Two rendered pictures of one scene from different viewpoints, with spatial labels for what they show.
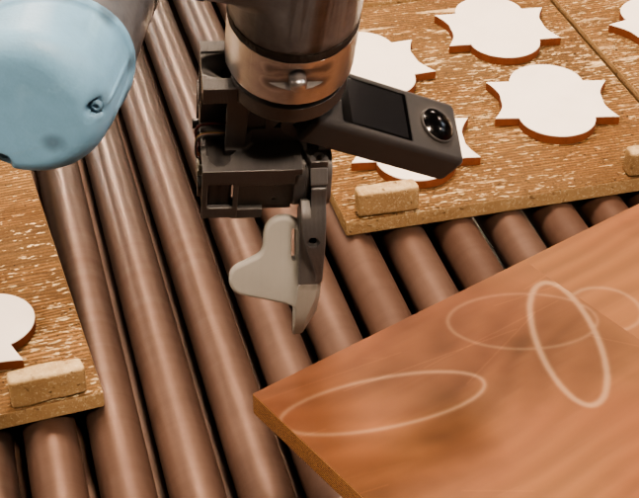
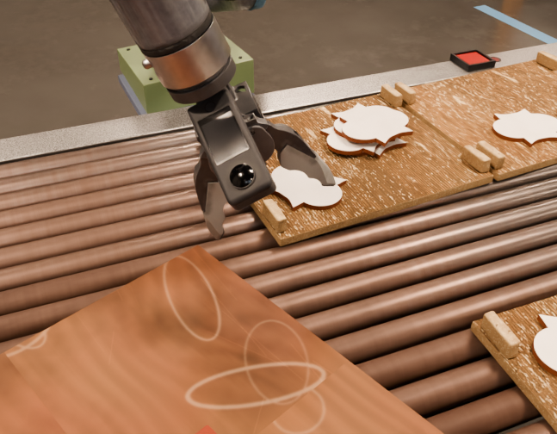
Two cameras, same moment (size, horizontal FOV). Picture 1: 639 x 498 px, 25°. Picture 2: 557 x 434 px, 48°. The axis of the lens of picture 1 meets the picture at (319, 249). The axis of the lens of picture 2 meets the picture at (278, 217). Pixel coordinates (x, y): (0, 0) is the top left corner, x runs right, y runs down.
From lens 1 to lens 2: 0.95 m
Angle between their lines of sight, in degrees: 65
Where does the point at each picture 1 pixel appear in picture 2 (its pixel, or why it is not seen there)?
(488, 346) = (246, 341)
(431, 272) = (448, 379)
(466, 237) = (501, 399)
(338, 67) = (159, 71)
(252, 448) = not seen: hidden behind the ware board
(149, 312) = (360, 251)
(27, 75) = not seen: outside the picture
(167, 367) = (316, 264)
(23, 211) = (419, 189)
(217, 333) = (349, 280)
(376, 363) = (225, 289)
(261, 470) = not seen: hidden behind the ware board
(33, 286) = (357, 203)
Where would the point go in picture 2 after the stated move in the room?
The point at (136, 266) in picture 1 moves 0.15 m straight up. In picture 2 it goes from (399, 241) to (411, 158)
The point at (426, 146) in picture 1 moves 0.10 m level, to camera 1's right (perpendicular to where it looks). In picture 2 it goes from (219, 175) to (224, 243)
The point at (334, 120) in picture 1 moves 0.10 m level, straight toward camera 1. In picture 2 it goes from (193, 116) to (89, 120)
